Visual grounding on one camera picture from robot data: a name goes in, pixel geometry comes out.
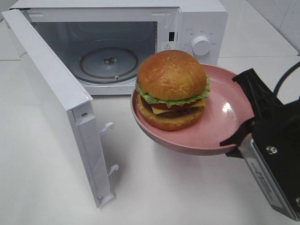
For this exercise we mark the burger with lettuce and cheese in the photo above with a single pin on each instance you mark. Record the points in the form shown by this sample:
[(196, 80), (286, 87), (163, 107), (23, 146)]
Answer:
[(171, 88)]

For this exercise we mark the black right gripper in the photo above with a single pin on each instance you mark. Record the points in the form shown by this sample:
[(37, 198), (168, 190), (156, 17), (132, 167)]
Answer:
[(272, 118)]

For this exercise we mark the white warning label sticker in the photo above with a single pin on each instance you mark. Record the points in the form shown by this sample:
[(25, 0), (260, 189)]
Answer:
[(169, 45)]

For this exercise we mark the upper white power knob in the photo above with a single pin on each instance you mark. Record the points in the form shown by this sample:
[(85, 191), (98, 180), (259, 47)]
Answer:
[(201, 45)]

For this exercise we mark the white microwave door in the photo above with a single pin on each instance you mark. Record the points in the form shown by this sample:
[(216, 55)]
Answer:
[(65, 103)]

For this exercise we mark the white microwave oven body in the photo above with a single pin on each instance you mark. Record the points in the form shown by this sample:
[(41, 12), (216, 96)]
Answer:
[(65, 23)]

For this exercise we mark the pink round plate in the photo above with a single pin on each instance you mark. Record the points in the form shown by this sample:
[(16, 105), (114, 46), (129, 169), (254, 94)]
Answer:
[(227, 107)]

